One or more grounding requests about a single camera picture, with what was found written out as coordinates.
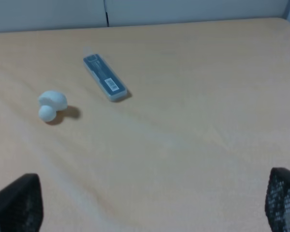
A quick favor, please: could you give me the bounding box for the clear box with black insert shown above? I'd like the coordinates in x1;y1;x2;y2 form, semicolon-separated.
83;47;129;102

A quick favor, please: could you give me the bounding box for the white mushroom toy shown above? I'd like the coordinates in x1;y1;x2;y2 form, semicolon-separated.
38;90;68;122

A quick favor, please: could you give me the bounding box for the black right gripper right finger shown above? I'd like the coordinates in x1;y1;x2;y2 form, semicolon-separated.
265;167;290;232

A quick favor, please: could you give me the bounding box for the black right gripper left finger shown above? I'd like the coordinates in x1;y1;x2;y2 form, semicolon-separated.
0;174;44;232

